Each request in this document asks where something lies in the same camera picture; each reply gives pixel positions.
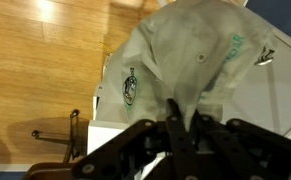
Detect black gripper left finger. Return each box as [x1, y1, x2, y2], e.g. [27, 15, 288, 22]
[72, 98, 199, 180]

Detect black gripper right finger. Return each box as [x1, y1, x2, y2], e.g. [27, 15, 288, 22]
[189, 110, 291, 180]

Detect grey-green printed cloth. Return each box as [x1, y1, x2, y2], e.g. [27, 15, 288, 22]
[96, 0, 277, 133]

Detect white drawer unit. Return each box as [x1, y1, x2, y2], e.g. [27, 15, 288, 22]
[86, 53, 133, 156]

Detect black metal stand legs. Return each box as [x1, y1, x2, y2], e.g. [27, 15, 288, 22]
[31, 108, 82, 164]

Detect thin yellow strip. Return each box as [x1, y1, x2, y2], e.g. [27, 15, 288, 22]
[99, 41, 115, 54]

